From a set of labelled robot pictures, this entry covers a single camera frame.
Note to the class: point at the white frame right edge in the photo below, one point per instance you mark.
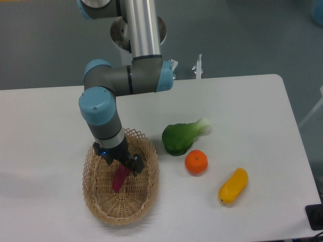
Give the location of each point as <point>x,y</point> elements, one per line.
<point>312,111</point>

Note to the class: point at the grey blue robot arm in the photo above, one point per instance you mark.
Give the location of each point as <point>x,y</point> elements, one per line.
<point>147,73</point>

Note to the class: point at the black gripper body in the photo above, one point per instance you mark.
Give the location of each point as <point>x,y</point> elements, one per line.
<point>119,152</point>

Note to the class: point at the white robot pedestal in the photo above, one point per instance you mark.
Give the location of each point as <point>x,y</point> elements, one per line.
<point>121,37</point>

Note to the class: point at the white base frame bracket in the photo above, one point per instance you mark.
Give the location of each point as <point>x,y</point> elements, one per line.
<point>173,64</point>

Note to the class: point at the yellow mango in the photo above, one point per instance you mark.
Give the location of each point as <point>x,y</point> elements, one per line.
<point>234,186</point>

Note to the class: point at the white clamp with red knob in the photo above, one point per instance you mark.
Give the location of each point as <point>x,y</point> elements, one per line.
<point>197,68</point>

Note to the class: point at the purple sweet potato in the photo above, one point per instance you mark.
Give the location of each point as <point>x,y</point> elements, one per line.
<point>120,176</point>

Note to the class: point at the green bok choy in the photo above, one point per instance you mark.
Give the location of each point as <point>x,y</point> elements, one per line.
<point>178,138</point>

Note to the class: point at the woven wicker basket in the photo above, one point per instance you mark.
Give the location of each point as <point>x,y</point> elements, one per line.
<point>137,194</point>

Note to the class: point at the orange tangerine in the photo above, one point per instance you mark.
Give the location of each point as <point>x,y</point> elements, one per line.
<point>196,162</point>

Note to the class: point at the black device at table edge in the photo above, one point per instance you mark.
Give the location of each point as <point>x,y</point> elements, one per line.
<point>314,216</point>

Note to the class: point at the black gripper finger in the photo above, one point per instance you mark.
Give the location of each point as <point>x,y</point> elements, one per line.
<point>135,163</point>
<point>99,151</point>

